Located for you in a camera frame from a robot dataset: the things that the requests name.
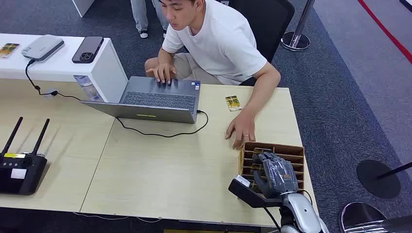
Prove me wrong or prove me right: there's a person's left hand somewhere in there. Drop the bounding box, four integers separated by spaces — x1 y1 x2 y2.
225 112 257 151

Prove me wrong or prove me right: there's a person's right hand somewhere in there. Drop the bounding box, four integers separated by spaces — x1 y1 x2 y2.
154 63 177 85

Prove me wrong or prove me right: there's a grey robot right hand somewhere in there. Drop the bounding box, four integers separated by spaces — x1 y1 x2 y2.
252 152 299 199

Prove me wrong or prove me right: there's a brown slotted card holder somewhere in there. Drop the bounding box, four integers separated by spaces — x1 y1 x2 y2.
238 142 305 195

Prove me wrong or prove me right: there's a standing person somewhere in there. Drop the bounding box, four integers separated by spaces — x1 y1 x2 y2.
130 0 170 39

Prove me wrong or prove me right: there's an orange printed card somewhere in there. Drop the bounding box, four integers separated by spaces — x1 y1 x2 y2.
0 43 20 60

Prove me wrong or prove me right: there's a grey laptop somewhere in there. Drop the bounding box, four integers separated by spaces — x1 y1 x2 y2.
80 76 201 124

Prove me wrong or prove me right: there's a clear plastic bottle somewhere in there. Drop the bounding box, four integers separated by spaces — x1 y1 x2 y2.
73 75 103 102

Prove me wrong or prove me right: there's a black smartphone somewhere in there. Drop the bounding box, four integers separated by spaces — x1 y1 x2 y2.
71 36 104 64

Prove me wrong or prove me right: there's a white furniture panel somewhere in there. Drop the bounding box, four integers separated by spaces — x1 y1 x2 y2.
71 0 96 18

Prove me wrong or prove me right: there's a black office chair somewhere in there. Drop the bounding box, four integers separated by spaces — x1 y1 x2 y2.
227 0 295 87

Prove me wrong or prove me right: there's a grey flat device box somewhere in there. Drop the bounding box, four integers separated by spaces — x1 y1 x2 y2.
21 34 65 62

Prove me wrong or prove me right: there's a black router with antennas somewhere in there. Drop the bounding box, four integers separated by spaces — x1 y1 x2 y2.
0 117 51 196

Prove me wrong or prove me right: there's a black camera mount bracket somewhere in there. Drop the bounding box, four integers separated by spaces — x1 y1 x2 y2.
228 179 284 208

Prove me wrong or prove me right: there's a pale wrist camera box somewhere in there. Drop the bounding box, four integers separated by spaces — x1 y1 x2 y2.
234 175 251 188

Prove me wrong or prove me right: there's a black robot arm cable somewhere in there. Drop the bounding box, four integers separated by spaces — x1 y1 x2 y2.
262 205 283 233

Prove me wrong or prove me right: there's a black laptop power cable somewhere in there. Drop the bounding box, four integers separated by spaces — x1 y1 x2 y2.
116 110 209 138

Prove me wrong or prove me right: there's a chrome stanchion post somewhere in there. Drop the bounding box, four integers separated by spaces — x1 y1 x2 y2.
280 0 317 52
338 201 412 233

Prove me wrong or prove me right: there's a black stanchion post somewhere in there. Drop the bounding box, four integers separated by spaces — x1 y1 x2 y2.
356 160 412 200

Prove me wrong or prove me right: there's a black device cable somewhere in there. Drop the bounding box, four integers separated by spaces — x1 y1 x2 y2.
25 59 83 102

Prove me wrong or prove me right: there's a thin white cable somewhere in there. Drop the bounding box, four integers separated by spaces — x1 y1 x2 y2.
72 212 163 223

